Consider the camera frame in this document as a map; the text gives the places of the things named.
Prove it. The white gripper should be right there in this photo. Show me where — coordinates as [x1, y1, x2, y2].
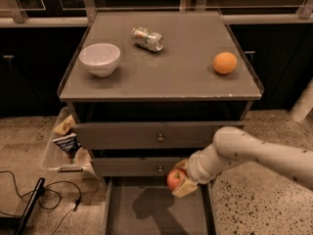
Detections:
[172, 151, 211, 198]

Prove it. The red apple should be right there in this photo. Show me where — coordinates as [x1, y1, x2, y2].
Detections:
[166, 168, 187, 191]

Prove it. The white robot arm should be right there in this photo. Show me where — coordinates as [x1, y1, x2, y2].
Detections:
[166, 126, 313, 198]

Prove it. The brass middle drawer knob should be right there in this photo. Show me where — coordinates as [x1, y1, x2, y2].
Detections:
[157, 165, 163, 173]

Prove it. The brass drawer knob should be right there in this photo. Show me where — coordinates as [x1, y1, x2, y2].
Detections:
[156, 133, 164, 143]
[157, 165, 163, 173]

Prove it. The grey top drawer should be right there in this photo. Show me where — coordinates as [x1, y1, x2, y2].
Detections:
[73, 121, 244, 150]

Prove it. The brass top drawer knob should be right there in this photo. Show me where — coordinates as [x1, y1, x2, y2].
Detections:
[156, 133, 164, 143]

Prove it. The grey open bottom drawer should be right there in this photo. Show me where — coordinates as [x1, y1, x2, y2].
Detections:
[104, 176, 219, 235]

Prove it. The grey middle drawer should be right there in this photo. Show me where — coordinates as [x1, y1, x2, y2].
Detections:
[91, 157, 183, 177]

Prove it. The grey drawer cabinet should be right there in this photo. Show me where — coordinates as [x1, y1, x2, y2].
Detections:
[57, 11, 264, 188]

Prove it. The orange fruit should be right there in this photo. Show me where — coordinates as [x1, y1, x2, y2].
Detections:
[213, 52, 238, 74]

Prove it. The dark blue snack bag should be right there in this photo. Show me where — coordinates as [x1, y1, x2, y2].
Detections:
[53, 133, 81, 159]

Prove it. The tan snack packet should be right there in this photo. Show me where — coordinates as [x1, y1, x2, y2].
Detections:
[54, 115, 75, 135]

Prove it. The clear plastic storage bin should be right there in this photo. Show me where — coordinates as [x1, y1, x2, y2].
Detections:
[40, 106, 96, 174]

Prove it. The crushed soda can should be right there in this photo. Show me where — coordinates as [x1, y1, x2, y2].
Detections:
[131, 26, 164, 52]

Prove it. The white ceramic bowl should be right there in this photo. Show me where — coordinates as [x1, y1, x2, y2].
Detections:
[78, 43, 120, 77]

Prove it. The black bar on floor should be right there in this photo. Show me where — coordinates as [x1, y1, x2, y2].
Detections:
[14, 177, 45, 235]

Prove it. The black cable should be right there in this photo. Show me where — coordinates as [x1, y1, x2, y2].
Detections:
[0, 169, 82, 235]

